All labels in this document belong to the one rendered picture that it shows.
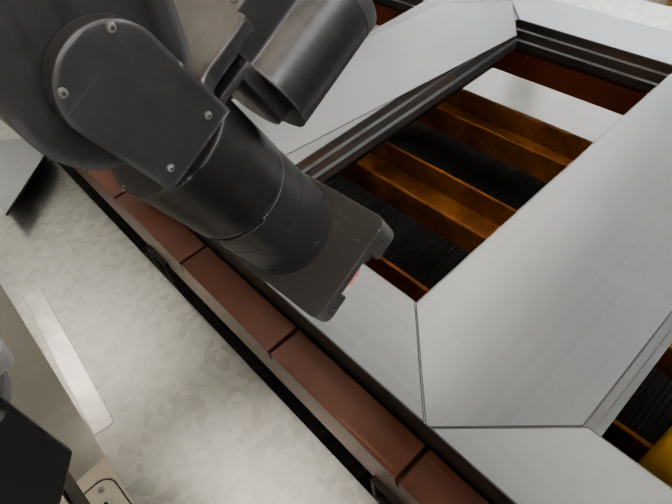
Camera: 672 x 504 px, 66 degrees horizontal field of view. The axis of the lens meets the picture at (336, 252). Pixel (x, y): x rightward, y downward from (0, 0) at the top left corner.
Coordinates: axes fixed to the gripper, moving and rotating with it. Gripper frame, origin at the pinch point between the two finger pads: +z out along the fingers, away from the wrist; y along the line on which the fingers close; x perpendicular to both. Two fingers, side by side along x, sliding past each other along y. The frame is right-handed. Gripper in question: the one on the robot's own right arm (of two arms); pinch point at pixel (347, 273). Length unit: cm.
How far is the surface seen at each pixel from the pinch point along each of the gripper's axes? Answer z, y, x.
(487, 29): 39, 26, -48
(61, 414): 74, 90, 75
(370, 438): 13.5, -4.2, 10.8
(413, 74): 31, 28, -32
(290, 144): 20.6, 30.4, -11.0
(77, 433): 74, 81, 75
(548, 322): 18.8, -10.4, -7.4
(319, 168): 23.0, 25.7, -10.5
